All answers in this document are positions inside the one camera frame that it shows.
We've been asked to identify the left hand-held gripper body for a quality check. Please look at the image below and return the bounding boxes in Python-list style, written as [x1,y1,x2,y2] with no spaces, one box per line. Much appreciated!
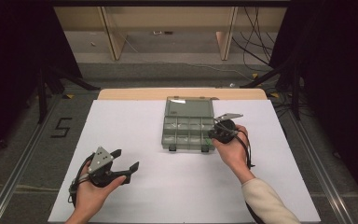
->
[87,146,133,189]

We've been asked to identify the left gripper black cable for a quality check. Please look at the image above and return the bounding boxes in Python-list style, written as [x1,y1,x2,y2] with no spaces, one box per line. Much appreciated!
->
[67,152,96,204]

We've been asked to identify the white paper sheet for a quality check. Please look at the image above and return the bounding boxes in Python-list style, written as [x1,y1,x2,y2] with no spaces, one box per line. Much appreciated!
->
[48,99,322,224]

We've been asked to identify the beige wooden desk frame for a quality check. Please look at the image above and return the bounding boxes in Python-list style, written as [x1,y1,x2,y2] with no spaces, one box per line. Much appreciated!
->
[52,7,288,62]

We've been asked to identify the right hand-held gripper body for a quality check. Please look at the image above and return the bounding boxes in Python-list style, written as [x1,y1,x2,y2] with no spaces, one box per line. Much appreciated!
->
[213,112,244,145]

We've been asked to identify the black floor cables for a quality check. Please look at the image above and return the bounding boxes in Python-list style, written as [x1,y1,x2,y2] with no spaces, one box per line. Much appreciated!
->
[231,7,277,75]

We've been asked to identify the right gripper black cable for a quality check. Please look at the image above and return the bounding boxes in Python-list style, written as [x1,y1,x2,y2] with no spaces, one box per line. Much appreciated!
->
[235,128,264,224]

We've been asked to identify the person's right hand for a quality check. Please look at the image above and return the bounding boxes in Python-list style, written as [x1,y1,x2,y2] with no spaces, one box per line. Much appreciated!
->
[212,124,256,185]

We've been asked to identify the black curtain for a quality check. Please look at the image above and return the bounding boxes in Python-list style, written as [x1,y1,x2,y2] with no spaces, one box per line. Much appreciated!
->
[269,0,358,216]
[0,0,82,164]

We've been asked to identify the black metal stand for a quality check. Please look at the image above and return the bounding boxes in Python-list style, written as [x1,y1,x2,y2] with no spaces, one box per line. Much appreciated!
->
[36,65,101,125]
[239,59,303,121]

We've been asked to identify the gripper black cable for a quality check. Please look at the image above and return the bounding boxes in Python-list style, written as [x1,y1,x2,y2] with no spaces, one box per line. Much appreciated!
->
[235,128,264,224]
[67,152,96,204]

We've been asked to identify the transparent green compartment box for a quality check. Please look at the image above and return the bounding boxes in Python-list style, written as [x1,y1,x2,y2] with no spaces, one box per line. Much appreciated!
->
[161,96,218,154]

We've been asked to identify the aluminium floor rail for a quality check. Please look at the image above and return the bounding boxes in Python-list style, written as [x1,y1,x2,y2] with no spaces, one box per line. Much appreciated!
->
[0,92,63,224]
[287,108,356,224]

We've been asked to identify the person's left hand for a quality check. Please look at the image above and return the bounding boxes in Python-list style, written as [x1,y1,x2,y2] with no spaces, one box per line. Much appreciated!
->
[74,160,128,219]

